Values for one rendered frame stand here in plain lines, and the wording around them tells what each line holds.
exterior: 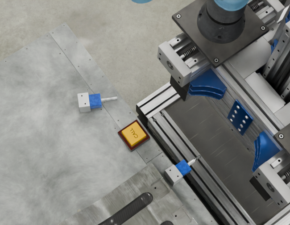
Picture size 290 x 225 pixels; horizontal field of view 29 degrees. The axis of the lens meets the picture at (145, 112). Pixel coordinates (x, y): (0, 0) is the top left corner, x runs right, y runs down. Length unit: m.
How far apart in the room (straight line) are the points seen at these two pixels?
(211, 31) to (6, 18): 1.55
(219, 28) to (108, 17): 1.34
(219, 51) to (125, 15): 1.30
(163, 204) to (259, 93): 0.47
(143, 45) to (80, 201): 1.27
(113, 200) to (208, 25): 0.61
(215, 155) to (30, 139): 0.93
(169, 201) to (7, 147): 0.58
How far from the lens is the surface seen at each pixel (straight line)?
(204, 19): 1.75
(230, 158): 2.52
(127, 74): 2.85
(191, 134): 2.53
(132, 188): 1.76
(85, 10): 3.02
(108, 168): 1.86
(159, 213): 1.74
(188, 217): 1.77
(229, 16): 1.67
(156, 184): 1.79
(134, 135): 1.85
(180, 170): 1.83
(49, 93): 1.96
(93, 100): 1.90
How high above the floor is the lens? 2.61
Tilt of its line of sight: 70 degrees down
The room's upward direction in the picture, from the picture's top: 4 degrees clockwise
